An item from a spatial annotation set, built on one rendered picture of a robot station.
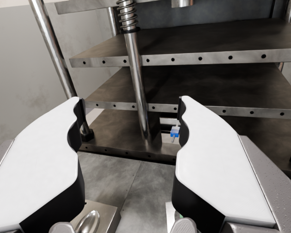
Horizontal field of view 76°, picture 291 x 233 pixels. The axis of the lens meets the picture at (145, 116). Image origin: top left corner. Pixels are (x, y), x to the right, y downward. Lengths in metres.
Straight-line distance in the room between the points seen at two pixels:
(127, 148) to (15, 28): 1.89
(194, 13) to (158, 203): 1.32
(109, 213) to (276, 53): 0.85
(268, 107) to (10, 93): 2.30
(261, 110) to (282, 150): 0.28
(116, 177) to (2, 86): 1.77
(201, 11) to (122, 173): 1.25
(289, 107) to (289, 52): 0.24
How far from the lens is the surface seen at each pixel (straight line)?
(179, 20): 1.64
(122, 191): 0.90
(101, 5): 0.96
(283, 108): 0.98
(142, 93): 0.92
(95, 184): 0.96
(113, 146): 1.15
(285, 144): 1.21
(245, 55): 0.85
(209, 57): 0.84
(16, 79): 2.50
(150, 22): 1.69
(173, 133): 1.00
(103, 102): 1.10
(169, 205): 0.70
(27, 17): 2.66
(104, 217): 0.77
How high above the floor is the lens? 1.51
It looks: 32 degrees down
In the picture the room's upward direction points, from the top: 9 degrees counter-clockwise
